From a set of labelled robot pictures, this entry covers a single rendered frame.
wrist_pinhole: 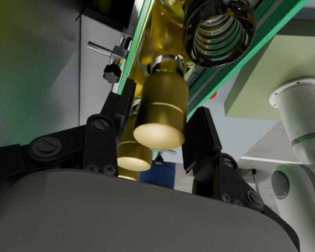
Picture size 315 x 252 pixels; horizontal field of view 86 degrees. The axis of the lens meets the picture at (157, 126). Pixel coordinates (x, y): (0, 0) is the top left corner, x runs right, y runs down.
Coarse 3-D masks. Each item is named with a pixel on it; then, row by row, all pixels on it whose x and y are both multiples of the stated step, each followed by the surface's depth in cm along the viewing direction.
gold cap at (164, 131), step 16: (144, 80) 12; (160, 80) 11; (176, 80) 11; (144, 96) 11; (160, 96) 10; (176, 96) 11; (144, 112) 10; (160, 112) 10; (176, 112) 10; (144, 128) 10; (160, 128) 10; (176, 128) 10; (144, 144) 12; (160, 144) 11; (176, 144) 11
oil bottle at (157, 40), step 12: (156, 0) 14; (156, 12) 13; (156, 24) 13; (168, 24) 13; (180, 24) 13; (144, 36) 14; (156, 36) 13; (168, 36) 13; (180, 36) 13; (144, 48) 14; (156, 48) 13; (168, 48) 13; (180, 48) 13; (144, 60) 14; (144, 72) 16; (192, 72) 15
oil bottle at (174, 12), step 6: (162, 0) 11; (168, 0) 11; (174, 0) 11; (180, 0) 10; (162, 6) 12; (168, 6) 11; (174, 6) 11; (180, 6) 11; (168, 12) 12; (174, 12) 11; (180, 12) 11; (174, 18) 12; (180, 18) 11
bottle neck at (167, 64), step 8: (160, 56) 13; (168, 56) 13; (176, 56) 13; (152, 64) 14; (160, 64) 13; (168, 64) 13; (176, 64) 13; (152, 72) 13; (176, 72) 12; (184, 72) 14
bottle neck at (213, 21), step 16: (192, 0) 8; (208, 0) 6; (224, 0) 6; (240, 0) 6; (192, 16) 7; (208, 16) 6; (224, 16) 9; (240, 16) 6; (192, 32) 7; (208, 32) 9; (224, 32) 9; (240, 32) 7; (192, 48) 8; (208, 48) 8; (224, 48) 8; (240, 48) 7; (208, 64) 8; (224, 64) 8
